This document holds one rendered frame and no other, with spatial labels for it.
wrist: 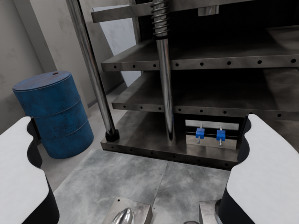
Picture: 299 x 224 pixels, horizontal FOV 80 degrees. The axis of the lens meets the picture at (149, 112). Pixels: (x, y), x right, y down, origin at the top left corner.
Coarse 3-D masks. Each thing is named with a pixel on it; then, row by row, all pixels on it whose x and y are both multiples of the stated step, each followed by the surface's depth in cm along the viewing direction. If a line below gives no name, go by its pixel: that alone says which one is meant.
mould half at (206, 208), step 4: (208, 200) 63; (212, 200) 63; (216, 200) 62; (200, 204) 62; (204, 204) 62; (208, 204) 62; (212, 204) 61; (200, 208) 61; (204, 208) 61; (208, 208) 60; (212, 208) 60; (200, 212) 62; (204, 212) 60; (208, 212) 59; (212, 212) 59; (200, 216) 63; (204, 216) 58; (208, 216) 58; (212, 216) 58; (200, 220) 64; (204, 220) 57; (208, 220) 57; (212, 220) 57; (216, 220) 57
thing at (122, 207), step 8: (120, 200) 72; (128, 200) 71; (112, 208) 69; (120, 208) 69; (128, 208) 69; (136, 208) 68; (144, 208) 68; (112, 216) 67; (120, 216) 68; (128, 216) 68; (136, 216) 65; (144, 216) 65; (152, 216) 71
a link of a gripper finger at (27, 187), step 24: (24, 120) 10; (0, 144) 8; (24, 144) 8; (0, 168) 7; (24, 168) 7; (0, 192) 6; (24, 192) 6; (48, 192) 6; (0, 216) 5; (24, 216) 5; (48, 216) 6
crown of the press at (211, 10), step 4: (200, 8) 95; (204, 8) 93; (208, 8) 93; (212, 8) 92; (216, 8) 93; (200, 12) 96; (204, 12) 94; (208, 12) 93; (212, 12) 93; (216, 12) 94
